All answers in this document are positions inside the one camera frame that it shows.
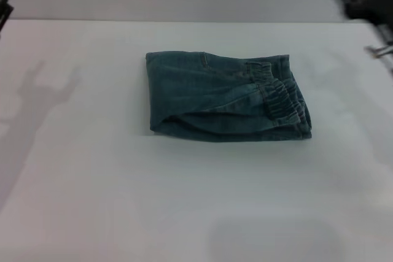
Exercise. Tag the blue denim shorts basketball print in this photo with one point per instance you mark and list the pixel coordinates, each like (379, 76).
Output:
(221, 99)

